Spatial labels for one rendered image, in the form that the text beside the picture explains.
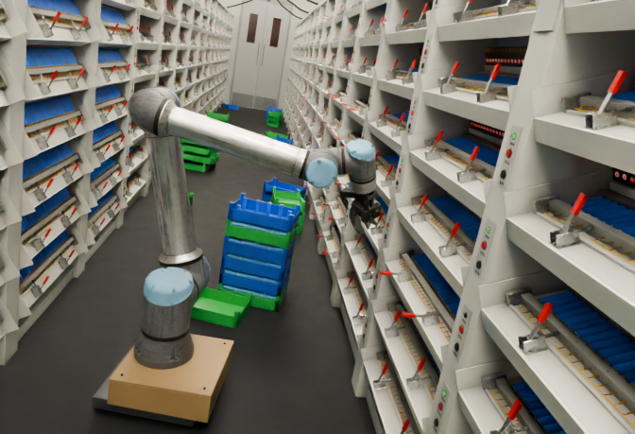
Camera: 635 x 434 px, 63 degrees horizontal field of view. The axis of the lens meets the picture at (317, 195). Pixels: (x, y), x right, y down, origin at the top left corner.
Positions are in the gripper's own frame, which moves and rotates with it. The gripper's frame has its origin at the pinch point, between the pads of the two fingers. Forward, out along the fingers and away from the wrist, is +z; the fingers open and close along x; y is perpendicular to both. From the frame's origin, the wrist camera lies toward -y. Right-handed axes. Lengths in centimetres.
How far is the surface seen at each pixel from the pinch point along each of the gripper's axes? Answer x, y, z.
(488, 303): -19, 73, -42
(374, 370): -20, 32, 34
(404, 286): -9.1, 35.1, -5.9
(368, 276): 1.7, -0.5, 27.9
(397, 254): 1.3, 18.5, 0.1
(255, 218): -21, -55, 22
